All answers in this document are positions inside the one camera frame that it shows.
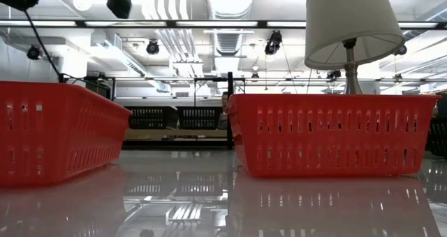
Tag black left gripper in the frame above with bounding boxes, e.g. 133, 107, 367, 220
97, 0, 145, 20

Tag black plastic basket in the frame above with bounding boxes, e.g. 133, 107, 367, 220
124, 106, 179, 130
175, 106, 224, 131
425, 117, 447, 158

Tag red plastic basket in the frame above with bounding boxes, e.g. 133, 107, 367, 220
226, 93, 441, 178
0, 80, 133, 188

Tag black overhead light bar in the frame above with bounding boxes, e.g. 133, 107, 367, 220
0, 18, 447, 29

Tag person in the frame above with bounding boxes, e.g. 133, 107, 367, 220
218, 91, 230, 130

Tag white shade silver table lamp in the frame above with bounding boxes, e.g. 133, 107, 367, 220
304, 0, 406, 95

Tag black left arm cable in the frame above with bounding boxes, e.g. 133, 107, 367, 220
22, 9, 66, 82

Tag silver ventilation duct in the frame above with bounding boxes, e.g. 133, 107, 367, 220
205, 0, 256, 56

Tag black shelf upright post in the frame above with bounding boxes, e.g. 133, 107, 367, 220
226, 71, 235, 150

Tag black aluminium table frame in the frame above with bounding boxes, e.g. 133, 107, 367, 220
121, 140, 234, 151

